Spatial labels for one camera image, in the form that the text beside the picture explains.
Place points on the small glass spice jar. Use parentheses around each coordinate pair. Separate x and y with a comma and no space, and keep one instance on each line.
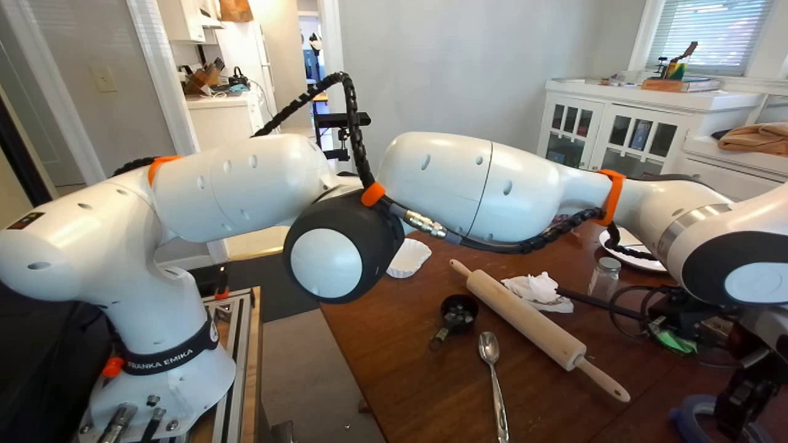
(603,282)

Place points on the black measuring cup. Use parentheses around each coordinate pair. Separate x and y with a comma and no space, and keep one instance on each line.
(458,312)

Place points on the white framed window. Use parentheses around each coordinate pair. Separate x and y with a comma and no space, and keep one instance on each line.
(715,33)

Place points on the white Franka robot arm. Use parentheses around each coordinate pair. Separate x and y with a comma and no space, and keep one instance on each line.
(236,187)

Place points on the wooden rolling pin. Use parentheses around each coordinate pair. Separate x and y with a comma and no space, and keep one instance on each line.
(525,321)

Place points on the blue masking tape roll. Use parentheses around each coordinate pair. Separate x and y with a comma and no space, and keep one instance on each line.
(692,418)

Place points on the white dinner plate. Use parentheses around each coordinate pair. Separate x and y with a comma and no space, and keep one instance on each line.
(634,252)

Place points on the crumpled white napkin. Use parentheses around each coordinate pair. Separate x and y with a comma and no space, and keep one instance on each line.
(538,289)

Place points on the white wall switch plate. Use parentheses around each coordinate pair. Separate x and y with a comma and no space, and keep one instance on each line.
(103,79)

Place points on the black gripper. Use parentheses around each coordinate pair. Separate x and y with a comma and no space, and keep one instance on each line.
(755,379)

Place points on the white kitchen counter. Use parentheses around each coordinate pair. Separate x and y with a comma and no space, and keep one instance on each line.
(225,119)

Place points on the brown folded towel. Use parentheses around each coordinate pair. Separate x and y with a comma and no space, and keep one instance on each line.
(755,139)

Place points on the silver metal spoon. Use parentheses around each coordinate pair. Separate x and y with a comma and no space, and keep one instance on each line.
(490,348)

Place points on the green plastic object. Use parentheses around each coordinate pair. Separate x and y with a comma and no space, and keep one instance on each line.
(674,339)

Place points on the orange items on cabinet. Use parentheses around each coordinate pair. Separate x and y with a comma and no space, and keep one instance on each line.
(677,83)

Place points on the white drawer dresser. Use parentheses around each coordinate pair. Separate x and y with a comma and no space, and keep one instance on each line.
(730,168)

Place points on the white glass door cabinet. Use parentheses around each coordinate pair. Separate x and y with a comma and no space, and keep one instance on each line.
(624,123)

